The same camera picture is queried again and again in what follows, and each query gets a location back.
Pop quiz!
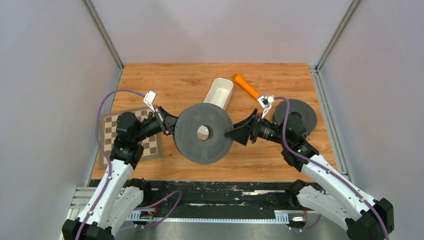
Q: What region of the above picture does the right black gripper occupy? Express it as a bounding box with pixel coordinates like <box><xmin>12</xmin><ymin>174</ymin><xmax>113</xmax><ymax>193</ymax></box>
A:
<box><xmin>224</xmin><ymin>108</ymin><xmax>290</xmax><ymax>147</ymax></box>

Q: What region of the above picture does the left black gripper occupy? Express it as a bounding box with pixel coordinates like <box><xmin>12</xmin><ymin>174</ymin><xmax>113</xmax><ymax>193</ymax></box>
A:
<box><xmin>133</xmin><ymin>105</ymin><xmax>191</xmax><ymax>143</ymax></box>

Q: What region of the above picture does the black spool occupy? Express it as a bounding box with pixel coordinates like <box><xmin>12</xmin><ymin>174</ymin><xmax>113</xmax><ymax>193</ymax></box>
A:
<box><xmin>173</xmin><ymin>103</ymin><xmax>234</xmax><ymax>164</ymax></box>
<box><xmin>272</xmin><ymin>99</ymin><xmax>318</xmax><ymax>135</ymax></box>

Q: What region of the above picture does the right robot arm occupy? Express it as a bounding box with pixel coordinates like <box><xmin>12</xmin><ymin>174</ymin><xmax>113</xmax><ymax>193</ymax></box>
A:
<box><xmin>225</xmin><ymin>111</ymin><xmax>394</xmax><ymax>240</ymax></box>

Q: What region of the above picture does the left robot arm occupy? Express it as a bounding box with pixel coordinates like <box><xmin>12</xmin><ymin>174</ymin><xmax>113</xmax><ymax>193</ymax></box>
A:
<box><xmin>62</xmin><ymin>106</ymin><xmax>178</xmax><ymax>240</ymax></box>

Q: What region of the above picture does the wooden chessboard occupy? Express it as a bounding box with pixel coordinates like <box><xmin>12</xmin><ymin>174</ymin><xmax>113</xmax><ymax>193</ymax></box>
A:
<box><xmin>99</xmin><ymin>106</ymin><xmax>164</xmax><ymax>161</ymax></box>

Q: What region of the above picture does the white oblong tray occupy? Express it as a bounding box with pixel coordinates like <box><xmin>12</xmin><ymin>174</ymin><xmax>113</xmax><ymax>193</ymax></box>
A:
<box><xmin>203</xmin><ymin>77</ymin><xmax>234</xmax><ymax>110</ymax></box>

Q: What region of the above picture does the orange flashlight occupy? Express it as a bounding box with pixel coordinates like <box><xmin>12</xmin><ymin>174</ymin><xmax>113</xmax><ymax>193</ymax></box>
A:
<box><xmin>231</xmin><ymin>73</ymin><xmax>260</xmax><ymax>100</ymax></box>

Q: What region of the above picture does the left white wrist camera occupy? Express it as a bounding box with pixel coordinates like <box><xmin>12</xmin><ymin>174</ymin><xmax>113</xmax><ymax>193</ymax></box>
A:
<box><xmin>143</xmin><ymin>91</ymin><xmax>157</xmax><ymax>113</ymax></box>

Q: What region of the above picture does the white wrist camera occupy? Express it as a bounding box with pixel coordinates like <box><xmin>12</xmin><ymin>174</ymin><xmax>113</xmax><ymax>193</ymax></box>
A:
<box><xmin>257</xmin><ymin>94</ymin><xmax>275</xmax><ymax>119</ymax></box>
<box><xmin>143</xmin><ymin>91</ymin><xmax>157</xmax><ymax>113</ymax></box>

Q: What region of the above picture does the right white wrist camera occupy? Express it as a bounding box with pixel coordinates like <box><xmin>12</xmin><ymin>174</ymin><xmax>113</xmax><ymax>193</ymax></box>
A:
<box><xmin>257</xmin><ymin>94</ymin><xmax>275</xmax><ymax>119</ymax></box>

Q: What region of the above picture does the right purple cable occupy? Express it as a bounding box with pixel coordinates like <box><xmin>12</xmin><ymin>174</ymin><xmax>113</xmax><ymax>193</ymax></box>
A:
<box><xmin>273</xmin><ymin>96</ymin><xmax>391</xmax><ymax>240</ymax></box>

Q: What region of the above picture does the purple cable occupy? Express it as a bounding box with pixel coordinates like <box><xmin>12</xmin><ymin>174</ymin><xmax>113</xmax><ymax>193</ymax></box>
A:
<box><xmin>273</xmin><ymin>96</ymin><xmax>391</xmax><ymax>240</ymax></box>
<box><xmin>74</xmin><ymin>89</ymin><xmax>147</xmax><ymax>240</ymax></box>

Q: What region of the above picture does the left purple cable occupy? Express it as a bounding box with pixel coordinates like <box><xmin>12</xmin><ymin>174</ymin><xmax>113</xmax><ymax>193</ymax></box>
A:
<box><xmin>74</xmin><ymin>89</ymin><xmax>147</xmax><ymax>240</ymax></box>

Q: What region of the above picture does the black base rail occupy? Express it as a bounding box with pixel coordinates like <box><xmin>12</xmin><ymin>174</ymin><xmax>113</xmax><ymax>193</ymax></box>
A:
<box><xmin>71</xmin><ymin>180</ymin><xmax>342</xmax><ymax>224</ymax></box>

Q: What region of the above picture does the left aluminium frame post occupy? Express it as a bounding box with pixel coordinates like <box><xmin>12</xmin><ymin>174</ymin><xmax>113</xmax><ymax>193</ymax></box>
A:
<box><xmin>82</xmin><ymin>0</ymin><xmax>124</xmax><ymax>72</ymax></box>

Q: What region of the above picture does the aluminium frame post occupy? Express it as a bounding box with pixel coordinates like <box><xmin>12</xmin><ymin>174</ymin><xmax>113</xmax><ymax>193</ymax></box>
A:
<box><xmin>82</xmin><ymin>0</ymin><xmax>124</xmax><ymax>72</ymax></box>
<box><xmin>315</xmin><ymin>0</ymin><xmax>363</xmax><ymax>73</ymax></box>

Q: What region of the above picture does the right aluminium frame post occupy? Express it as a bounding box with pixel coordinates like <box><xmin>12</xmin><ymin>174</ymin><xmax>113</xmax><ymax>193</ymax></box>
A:
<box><xmin>315</xmin><ymin>0</ymin><xmax>363</xmax><ymax>73</ymax></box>

